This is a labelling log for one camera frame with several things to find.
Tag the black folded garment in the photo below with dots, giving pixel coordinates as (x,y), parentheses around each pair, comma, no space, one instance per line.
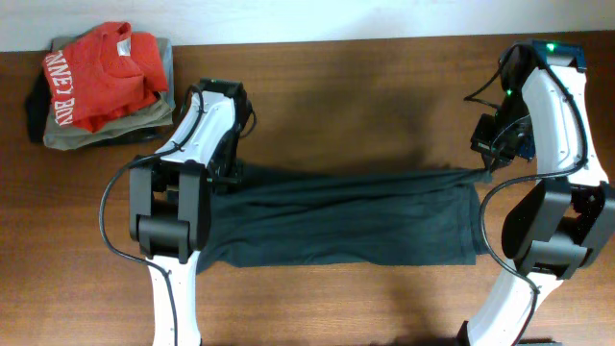
(37,106)

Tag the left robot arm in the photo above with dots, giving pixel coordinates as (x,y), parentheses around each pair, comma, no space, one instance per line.
(170,194)

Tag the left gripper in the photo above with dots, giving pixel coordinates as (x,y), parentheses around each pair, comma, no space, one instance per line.
(219,178)

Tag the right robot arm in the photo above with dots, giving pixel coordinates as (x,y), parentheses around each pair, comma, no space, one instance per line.
(564,222)

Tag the olive grey folded garment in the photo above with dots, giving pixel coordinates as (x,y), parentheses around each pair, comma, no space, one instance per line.
(136,127)

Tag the red folded t-shirt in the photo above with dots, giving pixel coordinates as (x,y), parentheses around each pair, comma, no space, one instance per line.
(105,75)

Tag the dark green t-shirt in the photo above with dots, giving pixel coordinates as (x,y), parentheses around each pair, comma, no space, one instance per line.
(278,217)

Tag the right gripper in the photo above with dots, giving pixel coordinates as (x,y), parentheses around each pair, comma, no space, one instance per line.
(482,142)

